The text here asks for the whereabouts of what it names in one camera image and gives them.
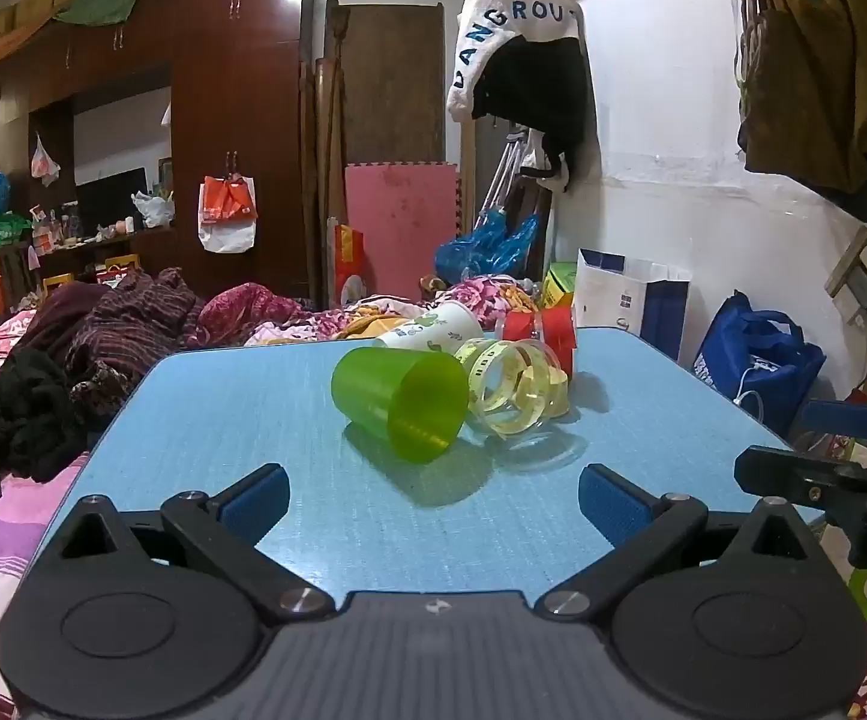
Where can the brown wooden wardrobe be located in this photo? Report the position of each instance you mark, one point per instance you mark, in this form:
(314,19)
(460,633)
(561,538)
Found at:
(246,90)

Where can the black hanging garment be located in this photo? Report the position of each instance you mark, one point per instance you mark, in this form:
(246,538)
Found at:
(546,90)

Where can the pink foam mat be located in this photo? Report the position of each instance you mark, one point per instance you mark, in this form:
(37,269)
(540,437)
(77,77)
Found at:
(399,217)

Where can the maroon striped blanket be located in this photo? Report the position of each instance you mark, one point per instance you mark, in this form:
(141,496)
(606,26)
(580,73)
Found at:
(129,330)

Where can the olive hanging clothes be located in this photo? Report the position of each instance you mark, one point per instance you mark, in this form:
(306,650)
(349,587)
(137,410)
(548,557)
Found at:
(808,82)

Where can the blue tote bag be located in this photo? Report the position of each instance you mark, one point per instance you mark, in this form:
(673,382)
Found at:
(752,360)

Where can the pink floral blanket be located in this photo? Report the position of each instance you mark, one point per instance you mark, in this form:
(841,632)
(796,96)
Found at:
(276,315)

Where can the white paper cup green print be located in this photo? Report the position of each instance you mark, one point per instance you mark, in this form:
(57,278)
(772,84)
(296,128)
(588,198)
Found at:
(437,326)

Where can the black television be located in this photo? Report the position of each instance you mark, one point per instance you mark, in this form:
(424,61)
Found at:
(112,199)

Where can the small white plastic bag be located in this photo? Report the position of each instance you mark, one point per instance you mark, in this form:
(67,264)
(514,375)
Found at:
(45,161)

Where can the white and blue paper bag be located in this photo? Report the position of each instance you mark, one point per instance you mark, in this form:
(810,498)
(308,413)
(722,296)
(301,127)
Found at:
(632,300)

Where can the brown wooden board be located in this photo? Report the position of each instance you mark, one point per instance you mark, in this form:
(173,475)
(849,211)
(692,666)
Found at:
(392,82)

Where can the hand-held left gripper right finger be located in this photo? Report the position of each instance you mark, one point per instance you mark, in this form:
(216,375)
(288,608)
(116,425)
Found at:
(613,504)

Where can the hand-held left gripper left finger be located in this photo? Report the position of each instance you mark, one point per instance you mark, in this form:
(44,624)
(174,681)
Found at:
(257,501)

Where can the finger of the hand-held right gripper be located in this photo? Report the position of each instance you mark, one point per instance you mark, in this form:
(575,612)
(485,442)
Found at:
(846,418)
(793,476)

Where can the green box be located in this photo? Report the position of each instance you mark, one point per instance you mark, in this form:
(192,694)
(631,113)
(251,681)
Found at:
(559,281)

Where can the red shopping bag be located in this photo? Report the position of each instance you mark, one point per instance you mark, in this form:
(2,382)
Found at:
(347,262)

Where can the wall power socket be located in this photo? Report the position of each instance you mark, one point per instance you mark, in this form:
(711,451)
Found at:
(864,281)

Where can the white hanging jacket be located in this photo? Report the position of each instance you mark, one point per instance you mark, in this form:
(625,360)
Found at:
(497,4)

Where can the red cup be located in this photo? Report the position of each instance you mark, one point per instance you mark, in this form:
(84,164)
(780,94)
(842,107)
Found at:
(553,334)

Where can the clear cup with yellow print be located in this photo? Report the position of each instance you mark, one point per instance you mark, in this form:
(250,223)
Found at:
(516,390)

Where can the orange and white plastic bag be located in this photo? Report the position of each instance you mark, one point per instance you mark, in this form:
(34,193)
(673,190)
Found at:
(227,214)

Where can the green plastic cup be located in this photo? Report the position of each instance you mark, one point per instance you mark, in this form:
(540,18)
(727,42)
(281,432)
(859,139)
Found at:
(388,397)

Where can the black knitted cloth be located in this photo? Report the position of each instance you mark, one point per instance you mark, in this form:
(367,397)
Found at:
(17,412)

